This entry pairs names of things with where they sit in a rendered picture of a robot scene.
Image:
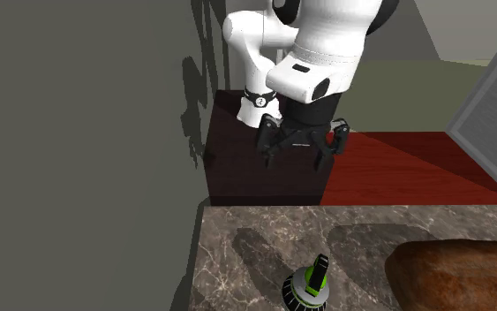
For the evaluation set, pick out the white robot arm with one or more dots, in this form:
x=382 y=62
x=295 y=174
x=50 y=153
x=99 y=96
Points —
x=325 y=38

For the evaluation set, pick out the green grey round gadget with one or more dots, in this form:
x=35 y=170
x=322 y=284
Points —
x=306 y=289

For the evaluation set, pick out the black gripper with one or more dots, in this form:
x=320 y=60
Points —
x=310 y=113

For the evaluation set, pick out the grey framed panel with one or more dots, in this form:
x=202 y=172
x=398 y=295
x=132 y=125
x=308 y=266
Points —
x=489 y=116

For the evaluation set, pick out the dark robot stand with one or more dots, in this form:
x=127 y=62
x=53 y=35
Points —
x=235 y=172

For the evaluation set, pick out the brown rounded loaf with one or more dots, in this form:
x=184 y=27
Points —
x=454 y=275

